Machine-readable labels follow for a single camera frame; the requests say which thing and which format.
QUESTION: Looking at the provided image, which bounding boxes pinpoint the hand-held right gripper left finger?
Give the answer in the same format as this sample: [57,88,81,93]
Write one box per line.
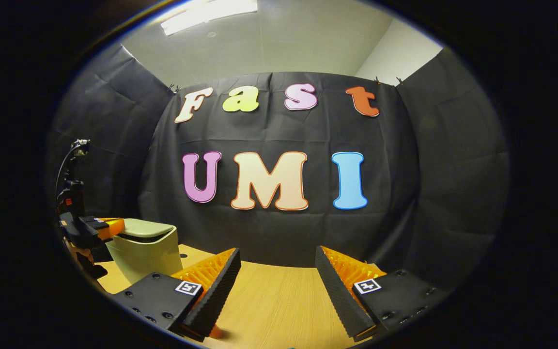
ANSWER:
[114,247,242,342]

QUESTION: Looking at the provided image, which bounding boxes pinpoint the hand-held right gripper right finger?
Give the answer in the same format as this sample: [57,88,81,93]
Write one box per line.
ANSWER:
[315,246,447,342]

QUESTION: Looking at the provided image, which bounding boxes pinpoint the green desktop garbage bin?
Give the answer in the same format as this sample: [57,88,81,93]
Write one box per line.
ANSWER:
[106,218,184,285]

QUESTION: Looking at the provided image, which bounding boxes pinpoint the wooden desktop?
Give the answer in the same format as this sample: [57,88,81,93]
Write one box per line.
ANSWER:
[96,244,386,349]

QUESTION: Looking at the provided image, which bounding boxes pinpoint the black backdrop cloth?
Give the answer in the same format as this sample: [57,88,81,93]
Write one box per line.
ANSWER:
[46,44,510,296]

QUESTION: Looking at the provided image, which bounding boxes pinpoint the ceiling light panel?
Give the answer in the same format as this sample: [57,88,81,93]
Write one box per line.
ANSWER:
[160,0,259,36]

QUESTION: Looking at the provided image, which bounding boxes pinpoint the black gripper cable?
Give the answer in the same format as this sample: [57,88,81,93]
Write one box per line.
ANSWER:
[55,139,91,194]

